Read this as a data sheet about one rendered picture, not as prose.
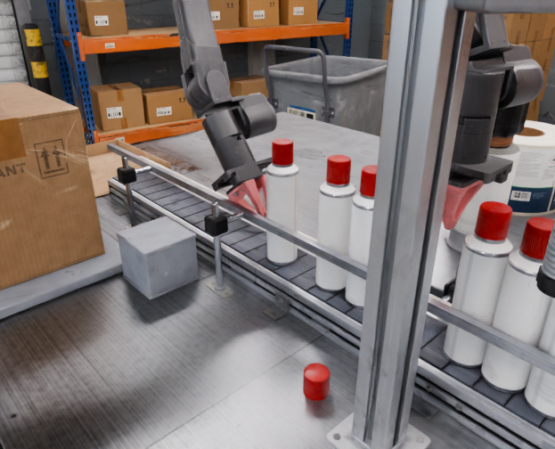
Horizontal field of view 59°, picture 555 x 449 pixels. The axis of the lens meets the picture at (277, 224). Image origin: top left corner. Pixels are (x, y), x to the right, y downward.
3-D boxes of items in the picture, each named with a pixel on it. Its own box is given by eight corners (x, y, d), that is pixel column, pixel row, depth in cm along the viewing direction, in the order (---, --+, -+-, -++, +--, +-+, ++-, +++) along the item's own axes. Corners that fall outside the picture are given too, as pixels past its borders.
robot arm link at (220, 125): (194, 123, 86) (205, 108, 82) (227, 114, 90) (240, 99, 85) (211, 158, 86) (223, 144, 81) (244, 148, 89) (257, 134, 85)
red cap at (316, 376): (297, 393, 63) (297, 373, 62) (311, 377, 66) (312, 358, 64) (321, 404, 61) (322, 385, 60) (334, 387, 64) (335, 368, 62)
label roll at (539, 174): (449, 201, 105) (460, 134, 99) (473, 174, 120) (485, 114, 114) (552, 224, 95) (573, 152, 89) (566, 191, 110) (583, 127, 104)
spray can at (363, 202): (387, 299, 73) (403, 168, 64) (365, 314, 70) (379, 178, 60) (359, 285, 76) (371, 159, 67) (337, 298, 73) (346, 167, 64)
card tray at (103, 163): (171, 176, 132) (169, 162, 130) (76, 203, 116) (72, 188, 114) (119, 151, 152) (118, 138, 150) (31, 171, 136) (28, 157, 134)
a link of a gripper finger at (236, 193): (295, 208, 84) (271, 159, 84) (263, 222, 79) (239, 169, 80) (274, 222, 89) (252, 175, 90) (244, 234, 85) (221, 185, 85)
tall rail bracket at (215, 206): (251, 280, 87) (249, 193, 79) (218, 296, 82) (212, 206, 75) (240, 273, 89) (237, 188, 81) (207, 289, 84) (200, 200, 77)
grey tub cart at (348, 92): (318, 155, 407) (323, 31, 364) (389, 171, 374) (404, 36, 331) (251, 189, 342) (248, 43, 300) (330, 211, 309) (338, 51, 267)
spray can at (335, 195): (355, 284, 77) (366, 158, 67) (333, 297, 73) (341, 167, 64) (330, 271, 80) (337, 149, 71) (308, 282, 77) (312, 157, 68)
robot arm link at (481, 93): (443, 59, 56) (487, 65, 52) (479, 53, 60) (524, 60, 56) (434, 118, 59) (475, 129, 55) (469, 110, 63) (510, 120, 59)
